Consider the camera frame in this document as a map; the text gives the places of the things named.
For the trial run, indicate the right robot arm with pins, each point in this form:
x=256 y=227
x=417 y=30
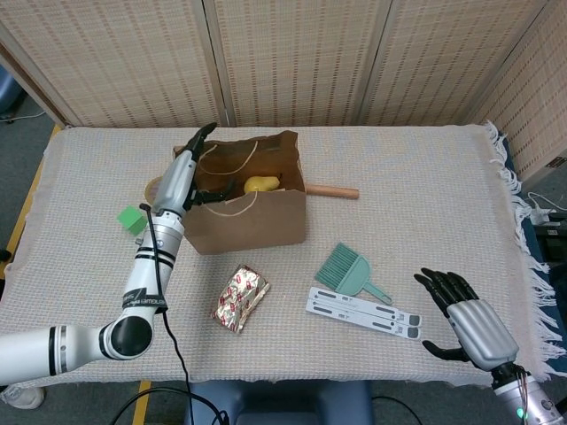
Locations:
x=522 y=398

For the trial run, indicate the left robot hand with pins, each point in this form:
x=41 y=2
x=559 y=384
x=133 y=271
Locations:
x=175 y=181

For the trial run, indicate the black box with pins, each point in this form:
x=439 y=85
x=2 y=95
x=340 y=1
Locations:
x=553 y=241

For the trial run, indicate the white shoe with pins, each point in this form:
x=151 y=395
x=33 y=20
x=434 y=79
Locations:
x=22 y=396

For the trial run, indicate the white folding stand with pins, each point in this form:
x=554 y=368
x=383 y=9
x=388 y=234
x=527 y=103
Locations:
x=354 y=307

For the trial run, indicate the teal hand brush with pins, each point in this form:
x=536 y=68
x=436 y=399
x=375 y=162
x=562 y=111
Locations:
x=350 y=274

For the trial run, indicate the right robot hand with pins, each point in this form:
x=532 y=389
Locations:
x=483 y=334

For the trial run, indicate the wooden rolling stick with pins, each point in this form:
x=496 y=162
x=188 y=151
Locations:
x=334 y=191

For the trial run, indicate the woven folding screen panel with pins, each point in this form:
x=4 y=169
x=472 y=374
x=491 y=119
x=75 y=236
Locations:
x=111 y=66
x=301 y=62
x=531 y=110
x=443 y=62

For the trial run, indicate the beige woven table cloth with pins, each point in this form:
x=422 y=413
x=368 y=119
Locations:
x=398 y=177

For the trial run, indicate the yellowish tape roll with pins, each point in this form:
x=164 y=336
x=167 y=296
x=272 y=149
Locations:
x=150 y=190

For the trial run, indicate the gold red snack packet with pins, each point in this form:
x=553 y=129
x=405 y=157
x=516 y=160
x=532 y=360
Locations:
x=239 y=299

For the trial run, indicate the blue padded seat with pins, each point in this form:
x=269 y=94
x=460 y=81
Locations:
x=288 y=403

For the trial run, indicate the brown paper bag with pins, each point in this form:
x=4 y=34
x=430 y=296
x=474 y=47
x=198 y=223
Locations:
x=257 y=226

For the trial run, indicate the green cube block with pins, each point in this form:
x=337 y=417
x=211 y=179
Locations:
x=130 y=220

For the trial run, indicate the yellow pear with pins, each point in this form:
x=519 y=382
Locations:
x=261 y=184

